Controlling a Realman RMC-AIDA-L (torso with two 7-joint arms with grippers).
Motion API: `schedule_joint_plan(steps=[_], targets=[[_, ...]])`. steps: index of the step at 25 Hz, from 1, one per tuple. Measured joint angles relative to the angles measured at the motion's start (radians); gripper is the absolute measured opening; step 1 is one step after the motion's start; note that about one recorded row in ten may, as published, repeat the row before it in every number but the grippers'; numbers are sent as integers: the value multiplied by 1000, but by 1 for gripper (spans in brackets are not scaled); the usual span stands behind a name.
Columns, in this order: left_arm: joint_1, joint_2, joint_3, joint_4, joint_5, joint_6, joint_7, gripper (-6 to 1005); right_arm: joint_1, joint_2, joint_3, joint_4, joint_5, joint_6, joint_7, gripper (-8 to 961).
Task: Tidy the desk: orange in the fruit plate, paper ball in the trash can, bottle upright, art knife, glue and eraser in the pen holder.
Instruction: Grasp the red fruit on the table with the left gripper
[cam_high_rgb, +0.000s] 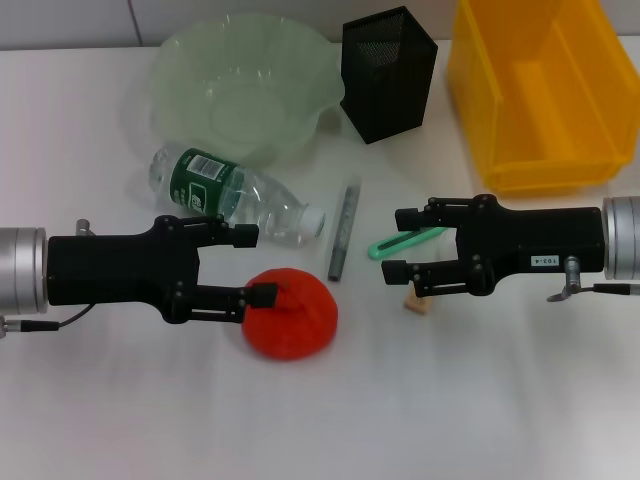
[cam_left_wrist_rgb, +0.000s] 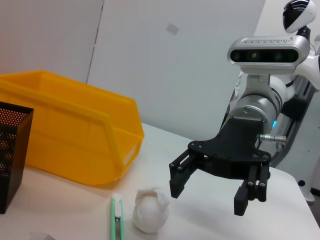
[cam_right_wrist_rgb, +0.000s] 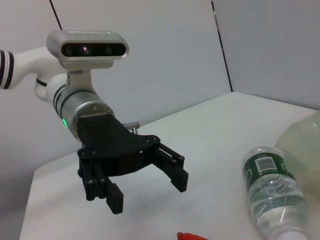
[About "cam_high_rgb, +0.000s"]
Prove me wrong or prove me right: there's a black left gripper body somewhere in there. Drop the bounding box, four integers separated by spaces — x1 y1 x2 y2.
48 215 201 324

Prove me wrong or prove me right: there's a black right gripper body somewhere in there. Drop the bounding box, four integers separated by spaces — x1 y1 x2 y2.
455 194 604 296

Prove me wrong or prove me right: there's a green utility knife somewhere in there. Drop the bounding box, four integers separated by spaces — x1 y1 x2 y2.
367 227 449 262

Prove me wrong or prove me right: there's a red toy orange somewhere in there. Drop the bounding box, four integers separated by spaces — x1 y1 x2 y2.
241 268 340 361

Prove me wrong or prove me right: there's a clear water bottle green label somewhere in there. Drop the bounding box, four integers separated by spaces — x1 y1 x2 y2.
148 141 327 246

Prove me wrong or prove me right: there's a beige eraser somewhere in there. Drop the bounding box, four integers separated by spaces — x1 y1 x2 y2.
403 292 432 316

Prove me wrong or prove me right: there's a grey marker pen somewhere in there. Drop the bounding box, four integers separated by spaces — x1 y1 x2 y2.
327 174 362 283

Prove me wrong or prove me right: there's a black mesh pen holder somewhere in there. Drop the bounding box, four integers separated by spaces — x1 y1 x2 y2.
339 5 439 146

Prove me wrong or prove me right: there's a pale green glass fruit bowl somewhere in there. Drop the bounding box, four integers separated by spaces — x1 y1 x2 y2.
149 12 349 166

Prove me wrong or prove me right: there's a yellow plastic bin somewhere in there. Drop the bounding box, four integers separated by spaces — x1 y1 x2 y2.
446 0 640 196

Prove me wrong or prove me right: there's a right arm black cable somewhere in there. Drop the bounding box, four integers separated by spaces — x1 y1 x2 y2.
547 282 640 304

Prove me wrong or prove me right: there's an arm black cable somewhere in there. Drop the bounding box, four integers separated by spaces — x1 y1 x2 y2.
547 282 640 304
0 303 97 335

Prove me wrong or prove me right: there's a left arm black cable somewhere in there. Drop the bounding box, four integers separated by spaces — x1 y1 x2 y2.
0 303 97 335

